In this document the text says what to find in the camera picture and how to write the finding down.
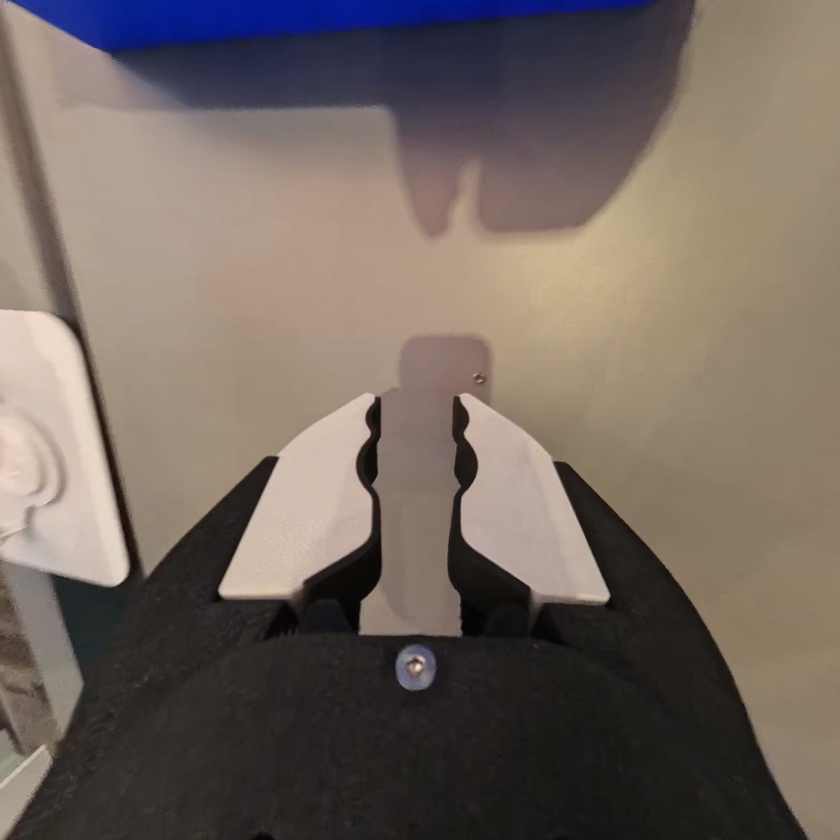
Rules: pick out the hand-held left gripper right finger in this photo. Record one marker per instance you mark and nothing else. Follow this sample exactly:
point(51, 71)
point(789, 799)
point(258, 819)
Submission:
point(531, 518)

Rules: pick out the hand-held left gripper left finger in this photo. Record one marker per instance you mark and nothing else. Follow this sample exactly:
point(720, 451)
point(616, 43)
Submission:
point(302, 518)

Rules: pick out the blue plastic bin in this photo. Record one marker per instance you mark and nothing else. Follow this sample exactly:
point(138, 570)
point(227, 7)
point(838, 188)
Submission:
point(328, 19)

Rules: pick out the instruction sheet on stand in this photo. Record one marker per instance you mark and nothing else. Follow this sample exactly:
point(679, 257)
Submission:
point(72, 512)

